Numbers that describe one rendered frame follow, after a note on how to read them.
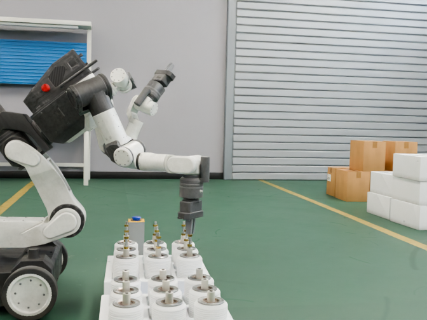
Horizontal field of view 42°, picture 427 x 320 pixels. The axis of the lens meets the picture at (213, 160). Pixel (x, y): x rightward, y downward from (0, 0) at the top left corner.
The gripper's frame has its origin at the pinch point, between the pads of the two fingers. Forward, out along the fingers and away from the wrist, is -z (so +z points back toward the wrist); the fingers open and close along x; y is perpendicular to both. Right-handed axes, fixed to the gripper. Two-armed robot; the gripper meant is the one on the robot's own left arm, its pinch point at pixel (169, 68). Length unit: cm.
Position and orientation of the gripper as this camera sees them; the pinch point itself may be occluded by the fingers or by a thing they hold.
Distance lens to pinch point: 278.9
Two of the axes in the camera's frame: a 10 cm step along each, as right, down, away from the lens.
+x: 6.9, 1.6, -7.0
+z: -5.0, 8.0, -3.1
